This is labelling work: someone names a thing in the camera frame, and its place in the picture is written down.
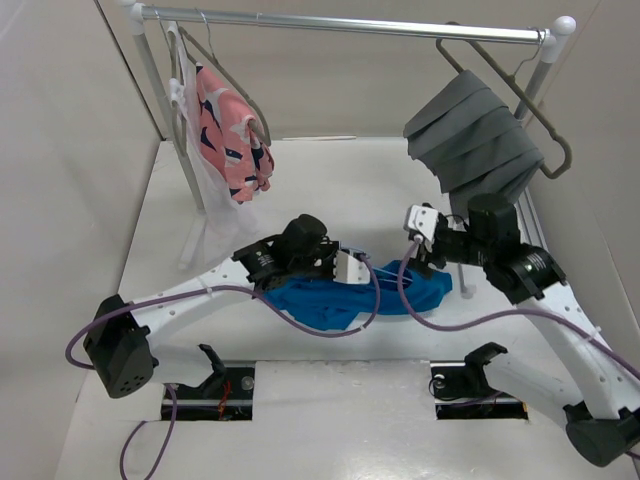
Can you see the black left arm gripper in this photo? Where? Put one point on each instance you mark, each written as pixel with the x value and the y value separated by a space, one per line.
pixel 331 250

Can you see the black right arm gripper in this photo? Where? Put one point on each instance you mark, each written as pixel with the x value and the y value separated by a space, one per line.
pixel 428 253

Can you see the blue t shirt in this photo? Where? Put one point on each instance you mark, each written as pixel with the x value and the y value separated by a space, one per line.
pixel 325 305

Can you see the clear plastic hanger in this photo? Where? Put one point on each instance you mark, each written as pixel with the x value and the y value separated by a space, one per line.
pixel 383 274

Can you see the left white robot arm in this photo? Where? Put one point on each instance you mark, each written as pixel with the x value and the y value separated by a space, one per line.
pixel 127 342

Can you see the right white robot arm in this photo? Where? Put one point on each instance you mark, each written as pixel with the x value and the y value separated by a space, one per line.
pixel 599 408

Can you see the grey right hanger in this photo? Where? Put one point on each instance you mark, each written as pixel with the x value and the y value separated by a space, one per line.
pixel 550 44

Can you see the grey hanger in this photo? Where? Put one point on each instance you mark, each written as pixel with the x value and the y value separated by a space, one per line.
pixel 550 44
pixel 260 126

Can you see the white left hanger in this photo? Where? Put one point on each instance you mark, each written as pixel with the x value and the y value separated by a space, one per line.
pixel 177 86

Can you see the grey left hanger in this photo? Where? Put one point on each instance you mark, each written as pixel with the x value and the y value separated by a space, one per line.
pixel 260 126

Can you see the white sheer garment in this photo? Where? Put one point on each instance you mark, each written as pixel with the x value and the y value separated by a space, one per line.
pixel 210 190

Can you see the grey hanging garment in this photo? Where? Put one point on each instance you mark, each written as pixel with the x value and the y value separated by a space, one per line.
pixel 468 138

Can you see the pink patterned garment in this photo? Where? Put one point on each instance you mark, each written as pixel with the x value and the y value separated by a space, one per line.
pixel 227 141

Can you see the white clothes rack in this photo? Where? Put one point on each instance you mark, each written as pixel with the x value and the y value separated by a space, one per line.
pixel 336 104

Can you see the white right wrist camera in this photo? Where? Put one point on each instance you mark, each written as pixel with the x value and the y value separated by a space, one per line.
pixel 420 223

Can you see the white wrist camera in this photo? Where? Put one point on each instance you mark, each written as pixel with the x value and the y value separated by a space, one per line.
pixel 350 268
pixel 420 223

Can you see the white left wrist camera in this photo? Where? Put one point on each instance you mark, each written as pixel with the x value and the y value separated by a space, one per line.
pixel 350 268

